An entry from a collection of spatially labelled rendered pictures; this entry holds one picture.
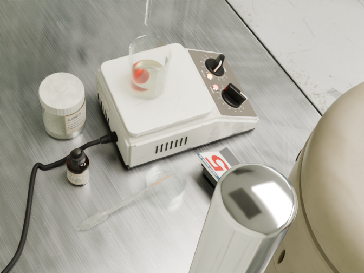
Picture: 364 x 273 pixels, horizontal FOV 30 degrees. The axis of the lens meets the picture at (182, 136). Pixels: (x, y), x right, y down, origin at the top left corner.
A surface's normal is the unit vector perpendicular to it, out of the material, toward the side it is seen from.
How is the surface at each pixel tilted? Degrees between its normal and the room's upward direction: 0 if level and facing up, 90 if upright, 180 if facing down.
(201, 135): 90
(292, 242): 90
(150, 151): 90
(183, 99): 0
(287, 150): 0
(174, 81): 0
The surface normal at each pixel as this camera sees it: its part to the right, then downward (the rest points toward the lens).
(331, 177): -0.44, -0.43
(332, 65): 0.10, -0.51
